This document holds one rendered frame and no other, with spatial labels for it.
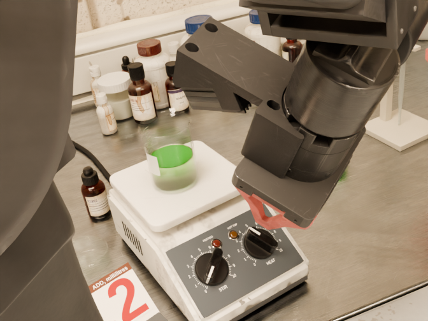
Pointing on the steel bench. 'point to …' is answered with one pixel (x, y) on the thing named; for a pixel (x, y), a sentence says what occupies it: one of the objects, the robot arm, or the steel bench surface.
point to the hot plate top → (175, 204)
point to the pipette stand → (387, 135)
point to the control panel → (272, 268)
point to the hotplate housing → (235, 205)
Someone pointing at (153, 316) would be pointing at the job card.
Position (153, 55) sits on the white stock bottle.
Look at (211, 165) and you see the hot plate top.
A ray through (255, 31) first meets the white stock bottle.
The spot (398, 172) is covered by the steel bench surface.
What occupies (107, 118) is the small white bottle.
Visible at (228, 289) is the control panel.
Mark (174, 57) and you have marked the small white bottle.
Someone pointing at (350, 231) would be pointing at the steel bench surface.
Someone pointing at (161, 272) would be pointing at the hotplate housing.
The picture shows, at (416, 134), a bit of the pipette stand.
